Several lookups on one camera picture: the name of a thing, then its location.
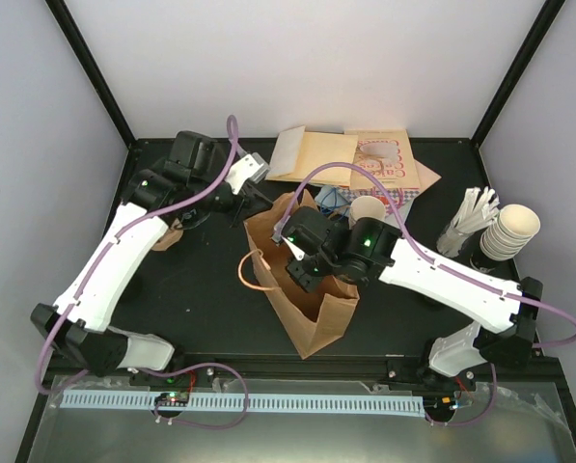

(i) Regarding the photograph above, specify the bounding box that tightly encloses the white lid stack on sleeve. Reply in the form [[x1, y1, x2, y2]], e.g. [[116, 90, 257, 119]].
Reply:
[[469, 204, 541, 273]]

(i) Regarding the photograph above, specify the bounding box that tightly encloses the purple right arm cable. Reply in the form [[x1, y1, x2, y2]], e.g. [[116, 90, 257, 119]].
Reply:
[[277, 162, 576, 428]]

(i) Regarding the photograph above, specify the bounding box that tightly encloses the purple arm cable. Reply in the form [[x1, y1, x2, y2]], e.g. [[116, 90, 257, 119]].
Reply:
[[277, 162, 576, 428], [34, 114, 248, 428]]

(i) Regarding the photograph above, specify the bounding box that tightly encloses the right black frame post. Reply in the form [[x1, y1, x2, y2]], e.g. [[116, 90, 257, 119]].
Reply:
[[471, 0, 565, 149]]

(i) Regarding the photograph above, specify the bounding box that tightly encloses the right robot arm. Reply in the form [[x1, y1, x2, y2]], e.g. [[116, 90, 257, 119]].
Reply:
[[272, 206, 543, 389]]

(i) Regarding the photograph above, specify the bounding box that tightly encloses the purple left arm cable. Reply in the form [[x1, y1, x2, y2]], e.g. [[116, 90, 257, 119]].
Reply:
[[34, 114, 248, 428]]

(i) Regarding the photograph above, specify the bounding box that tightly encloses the jar of white stirrers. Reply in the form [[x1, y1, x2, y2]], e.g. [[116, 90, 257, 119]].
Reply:
[[436, 187, 500, 258]]

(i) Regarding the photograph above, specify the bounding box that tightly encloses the blue checkered paper bag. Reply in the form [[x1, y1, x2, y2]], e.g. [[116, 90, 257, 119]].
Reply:
[[339, 187, 422, 219]]

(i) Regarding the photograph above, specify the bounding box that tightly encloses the tan flat paper bag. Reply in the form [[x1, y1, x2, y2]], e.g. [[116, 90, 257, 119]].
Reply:
[[415, 160, 441, 194]]

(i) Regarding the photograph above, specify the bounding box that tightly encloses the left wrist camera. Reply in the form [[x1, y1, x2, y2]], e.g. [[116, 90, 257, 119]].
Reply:
[[225, 152, 270, 195]]

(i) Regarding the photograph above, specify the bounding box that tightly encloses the brown cardboard cup carrier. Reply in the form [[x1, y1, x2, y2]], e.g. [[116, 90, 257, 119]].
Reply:
[[151, 220, 183, 252]]

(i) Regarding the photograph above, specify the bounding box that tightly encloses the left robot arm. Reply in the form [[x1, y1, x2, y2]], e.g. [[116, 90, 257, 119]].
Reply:
[[31, 131, 272, 385]]

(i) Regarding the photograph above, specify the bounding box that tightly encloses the cakes printed paper bag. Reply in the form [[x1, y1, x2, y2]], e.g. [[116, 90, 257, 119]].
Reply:
[[343, 129, 421, 189]]

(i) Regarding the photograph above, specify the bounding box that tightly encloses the brown paper bag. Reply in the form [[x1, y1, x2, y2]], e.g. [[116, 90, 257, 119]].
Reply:
[[237, 193, 360, 359]]

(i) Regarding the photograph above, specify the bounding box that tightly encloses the light blue cable duct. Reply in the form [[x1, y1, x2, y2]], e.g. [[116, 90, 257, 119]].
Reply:
[[60, 390, 425, 418]]

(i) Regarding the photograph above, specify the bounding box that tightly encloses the black frame post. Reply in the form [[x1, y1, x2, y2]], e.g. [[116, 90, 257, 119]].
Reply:
[[471, 0, 565, 149], [45, 0, 136, 148]]

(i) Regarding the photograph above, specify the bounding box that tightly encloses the white paper cup stack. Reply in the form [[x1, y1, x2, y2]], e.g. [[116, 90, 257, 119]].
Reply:
[[348, 196, 387, 229]]

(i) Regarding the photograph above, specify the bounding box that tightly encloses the yellow padded envelope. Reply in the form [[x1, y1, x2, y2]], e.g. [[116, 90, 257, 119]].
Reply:
[[266, 125, 358, 182]]

